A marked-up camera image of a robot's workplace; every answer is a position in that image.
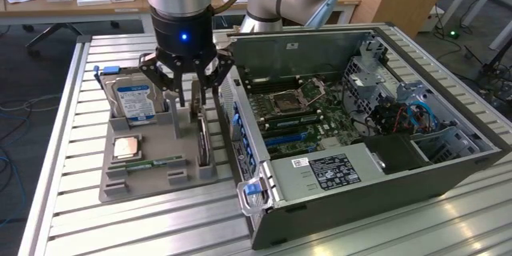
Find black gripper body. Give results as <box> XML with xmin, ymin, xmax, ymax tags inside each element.
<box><xmin>151</xmin><ymin>7</ymin><xmax>219</xmax><ymax>74</ymax></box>

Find black graphics card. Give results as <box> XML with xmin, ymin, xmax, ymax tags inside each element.
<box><xmin>189</xmin><ymin>77</ymin><xmax>215</xmax><ymax>168</ymax></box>

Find hard disk with blue label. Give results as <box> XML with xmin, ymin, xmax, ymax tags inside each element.
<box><xmin>92</xmin><ymin>64</ymin><xmax>169</xmax><ymax>125</ymax></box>

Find CPU socket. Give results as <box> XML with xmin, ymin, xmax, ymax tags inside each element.
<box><xmin>271</xmin><ymin>91</ymin><xmax>309</xmax><ymax>116</ymax></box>

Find metal socket cover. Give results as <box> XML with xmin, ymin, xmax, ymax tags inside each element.
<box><xmin>295</xmin><ymin>77</ymin><xmax>327</xmax><ymax>107</ymax></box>

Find copper-topped CPU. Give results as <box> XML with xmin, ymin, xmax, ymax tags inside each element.
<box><xmin>113</xmin><ymin>137</ymin><xmax>141</xmax><ymax>159</ymax></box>

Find blue expansion slot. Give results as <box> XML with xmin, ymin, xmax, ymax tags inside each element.
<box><xmin>263</xmin><ymin>131</ymin><xmax>315</xmax><ymax>146</ymax></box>

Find office chair base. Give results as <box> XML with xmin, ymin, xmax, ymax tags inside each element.
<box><xmin>21</xmin><ymin>20</ymin><xmax>121</xmax><ymax>58</ymax></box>

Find green RAM stick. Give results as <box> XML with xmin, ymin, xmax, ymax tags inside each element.
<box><xmin>108</xmin><ymin>155</ymin><xmax>183</xmax><ymax>171</ymax></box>

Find green motherboard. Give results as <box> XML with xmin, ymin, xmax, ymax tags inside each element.
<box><xmin>239</xmin><ymin>67</ymin><xmax>373</xmax><ymax>161</ymax></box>

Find grey parts rack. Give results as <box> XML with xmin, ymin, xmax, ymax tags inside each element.
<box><xmin>99</xmin><ymin>82</ymin><xmax>225</xmax><ymax>204</ymax></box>

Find metal drive cage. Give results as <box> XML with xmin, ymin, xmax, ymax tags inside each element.
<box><xmin>343</xmin><ymin>38</ymin><xmax>405</xmax><ymax>104</ymax></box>

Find blue case latch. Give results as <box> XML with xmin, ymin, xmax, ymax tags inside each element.
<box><xmin>243</xmin><ymin>185</ymin><xmax>261</xmax><ymax>201</ymax></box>

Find grey power supply unit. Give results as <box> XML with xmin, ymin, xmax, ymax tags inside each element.
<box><xmin>269</xmin><ymin>143</ymin><xmax>387</xmax><ymax>203</ymax></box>

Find white box with red button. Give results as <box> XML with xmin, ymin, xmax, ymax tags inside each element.
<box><xmin>419</xmin><ymin>5</ymin><xmax>447</xmax><ymax>34</ymax></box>

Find open grey PC case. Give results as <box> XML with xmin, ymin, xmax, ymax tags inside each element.
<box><xmin>211</xmin><ymin>21</ymin><xmax>504</xmax><ymax>251</ymax></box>

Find white floor cable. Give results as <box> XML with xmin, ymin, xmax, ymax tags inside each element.
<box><xmin>0</xmin><ymin>94</ymin><xmax>61</xmax><ymax>112</ymax></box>

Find blue floor cable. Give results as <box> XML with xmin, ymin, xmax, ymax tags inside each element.
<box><xmin>0</xmin><ymin>109</ymin><xmax>32</xmax><ymax>227</ymax></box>

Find red wire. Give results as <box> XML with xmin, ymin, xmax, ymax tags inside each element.
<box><xmin>393</xmin><ymin>107</ymin><xmax>417</xmax><ymax>131</ymax></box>

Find blue wire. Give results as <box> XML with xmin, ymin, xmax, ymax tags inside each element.
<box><xmin>405</xmin><ymin>100</ymin><xmax>440</xmax><ymax>134</ymax></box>

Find black floor cables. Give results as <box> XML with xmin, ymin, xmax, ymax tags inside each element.
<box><xmin>463</xmin><ymin>37</ymin><xmax>512</xmax><ymax>101</ymax></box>

